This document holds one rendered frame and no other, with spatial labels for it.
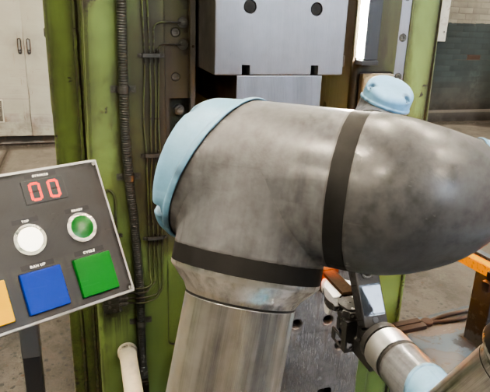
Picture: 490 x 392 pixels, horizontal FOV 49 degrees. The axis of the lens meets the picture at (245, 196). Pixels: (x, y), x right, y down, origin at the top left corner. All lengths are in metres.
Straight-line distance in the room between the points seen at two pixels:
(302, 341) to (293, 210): 1.07
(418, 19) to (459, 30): 7.34
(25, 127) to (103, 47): 5.29
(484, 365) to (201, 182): 0.37
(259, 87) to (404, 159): 0.87
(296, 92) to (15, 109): 5.46
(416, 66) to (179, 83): 0.64
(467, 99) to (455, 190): 8.80
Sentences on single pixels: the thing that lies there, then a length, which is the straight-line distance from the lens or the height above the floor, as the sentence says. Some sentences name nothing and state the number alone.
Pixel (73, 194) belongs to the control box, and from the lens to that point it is 1.10.
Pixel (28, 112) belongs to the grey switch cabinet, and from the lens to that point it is 6.50.
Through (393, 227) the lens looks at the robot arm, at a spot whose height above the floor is 1.37.
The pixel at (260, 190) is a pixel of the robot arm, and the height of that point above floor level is 1.38.
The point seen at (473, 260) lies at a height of 0.98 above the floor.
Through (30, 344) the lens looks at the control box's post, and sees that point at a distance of 1.23.
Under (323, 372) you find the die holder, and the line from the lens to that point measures 1.50.
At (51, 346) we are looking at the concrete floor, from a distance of 2.73.
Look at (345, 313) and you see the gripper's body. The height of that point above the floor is 1.01.
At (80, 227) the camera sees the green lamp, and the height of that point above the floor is 1.09.
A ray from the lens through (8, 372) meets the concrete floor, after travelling 2.63.
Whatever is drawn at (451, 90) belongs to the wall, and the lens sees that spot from 8.94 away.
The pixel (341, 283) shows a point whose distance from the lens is 1.04.
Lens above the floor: 1.49
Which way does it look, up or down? 19 degrees down
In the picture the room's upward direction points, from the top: 2 degrees clockwise
